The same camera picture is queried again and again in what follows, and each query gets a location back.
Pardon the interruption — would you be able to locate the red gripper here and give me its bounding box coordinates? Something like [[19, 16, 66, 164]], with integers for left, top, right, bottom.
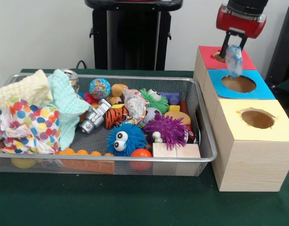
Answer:
[[216, 5, 267, 58]]

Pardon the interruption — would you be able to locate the green spiky ball with eyes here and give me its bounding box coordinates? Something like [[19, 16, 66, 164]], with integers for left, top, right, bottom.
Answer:
[[139, 88, 170, 113]]

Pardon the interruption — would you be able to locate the black upright stand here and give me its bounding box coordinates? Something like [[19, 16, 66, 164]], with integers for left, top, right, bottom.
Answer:
[[264, 3, 289, 83]]

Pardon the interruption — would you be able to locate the dark green table cloth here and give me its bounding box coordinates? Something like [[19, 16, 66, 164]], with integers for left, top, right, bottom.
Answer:
[[0, 68, 289, 226]]

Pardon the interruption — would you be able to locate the purple spiky ball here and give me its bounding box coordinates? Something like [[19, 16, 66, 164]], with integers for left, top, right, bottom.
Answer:
[[143, 113, 190, 150]]

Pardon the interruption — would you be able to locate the shallow mesh bin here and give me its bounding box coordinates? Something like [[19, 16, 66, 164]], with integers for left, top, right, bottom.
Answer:
[[0, 72, 218, 177]]

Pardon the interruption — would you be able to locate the smooth orange ball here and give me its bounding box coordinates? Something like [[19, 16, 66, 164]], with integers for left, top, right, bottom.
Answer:
[[129, 148, 153, 172]]

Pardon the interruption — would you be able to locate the blue spiky ball with eyes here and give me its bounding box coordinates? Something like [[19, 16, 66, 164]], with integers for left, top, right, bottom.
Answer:
[[106, 122, 147, 157]]

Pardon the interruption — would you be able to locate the green covered side table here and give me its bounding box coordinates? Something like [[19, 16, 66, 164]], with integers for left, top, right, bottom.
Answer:
[[273, 75, 289, 99]]

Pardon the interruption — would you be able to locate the small soccer ball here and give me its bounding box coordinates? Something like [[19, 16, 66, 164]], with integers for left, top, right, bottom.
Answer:
[[144, 107, 162, 124]]

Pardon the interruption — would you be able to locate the globe print ball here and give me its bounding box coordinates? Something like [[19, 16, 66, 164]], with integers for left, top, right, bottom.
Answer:
[[88, 79, 112, 101]]

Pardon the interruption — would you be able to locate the wooden box with three holes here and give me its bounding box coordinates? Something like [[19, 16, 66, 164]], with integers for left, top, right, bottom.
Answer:
[[193, 45, 289, 193]]

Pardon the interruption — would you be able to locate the clear bottle blue print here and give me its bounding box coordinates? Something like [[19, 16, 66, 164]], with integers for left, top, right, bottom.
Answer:
[[225, 44, 243, 80]]

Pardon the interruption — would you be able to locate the mint green cloth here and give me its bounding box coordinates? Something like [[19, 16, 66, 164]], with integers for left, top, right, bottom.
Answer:
[[47, 69, 90, 151]]

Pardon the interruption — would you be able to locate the colourful dotted cloth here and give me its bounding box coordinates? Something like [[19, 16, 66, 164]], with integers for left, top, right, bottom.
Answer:
[[0, 95, 62, 155]]

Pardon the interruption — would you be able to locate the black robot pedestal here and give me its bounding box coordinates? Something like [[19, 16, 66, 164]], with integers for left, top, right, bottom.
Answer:
[[84, 0, 184, 71]]

